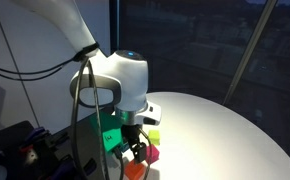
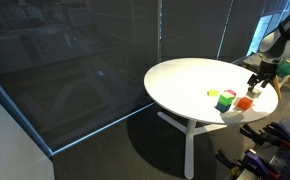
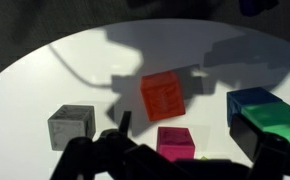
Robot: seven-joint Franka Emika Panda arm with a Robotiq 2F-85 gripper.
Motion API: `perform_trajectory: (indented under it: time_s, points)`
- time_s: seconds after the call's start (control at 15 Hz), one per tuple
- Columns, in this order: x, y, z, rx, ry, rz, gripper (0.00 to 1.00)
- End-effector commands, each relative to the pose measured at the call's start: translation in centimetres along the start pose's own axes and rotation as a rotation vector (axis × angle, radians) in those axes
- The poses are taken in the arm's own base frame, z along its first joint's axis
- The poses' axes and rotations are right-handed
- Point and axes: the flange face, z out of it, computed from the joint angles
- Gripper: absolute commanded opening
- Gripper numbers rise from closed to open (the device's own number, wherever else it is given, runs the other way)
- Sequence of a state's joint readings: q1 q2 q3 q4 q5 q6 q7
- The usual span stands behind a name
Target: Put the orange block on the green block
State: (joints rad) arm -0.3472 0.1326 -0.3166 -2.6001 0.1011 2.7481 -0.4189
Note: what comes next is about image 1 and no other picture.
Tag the orange block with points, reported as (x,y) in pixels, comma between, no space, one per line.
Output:
(134,170)

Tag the green cube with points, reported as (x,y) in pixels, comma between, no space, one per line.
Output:
(110,133)

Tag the blue window frame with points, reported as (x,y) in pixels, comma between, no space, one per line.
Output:
(115,26)

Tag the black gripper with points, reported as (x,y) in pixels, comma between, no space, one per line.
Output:
(131,133)

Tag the yellow-green block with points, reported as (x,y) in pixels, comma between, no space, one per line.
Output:
(154,137)

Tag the magenta block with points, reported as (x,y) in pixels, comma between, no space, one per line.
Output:
(154,154)

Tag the grey window mullion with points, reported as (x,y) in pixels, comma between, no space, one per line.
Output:
(248,51)

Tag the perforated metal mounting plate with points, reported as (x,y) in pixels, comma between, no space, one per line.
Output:
(28,166)

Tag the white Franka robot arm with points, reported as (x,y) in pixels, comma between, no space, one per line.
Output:
(128,80)

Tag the black base block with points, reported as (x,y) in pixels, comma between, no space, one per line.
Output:
(5,133)

